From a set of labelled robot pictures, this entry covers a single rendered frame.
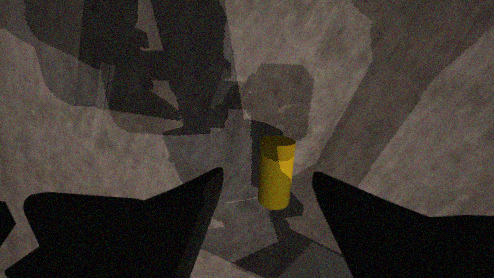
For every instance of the yellow cylinder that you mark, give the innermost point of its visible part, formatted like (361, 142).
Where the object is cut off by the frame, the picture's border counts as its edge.
(275, 171)

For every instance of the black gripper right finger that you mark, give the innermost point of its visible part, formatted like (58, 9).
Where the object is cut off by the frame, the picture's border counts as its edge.
(381, 239)

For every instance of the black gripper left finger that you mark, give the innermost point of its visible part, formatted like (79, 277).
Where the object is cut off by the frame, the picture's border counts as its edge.
(161, 236)

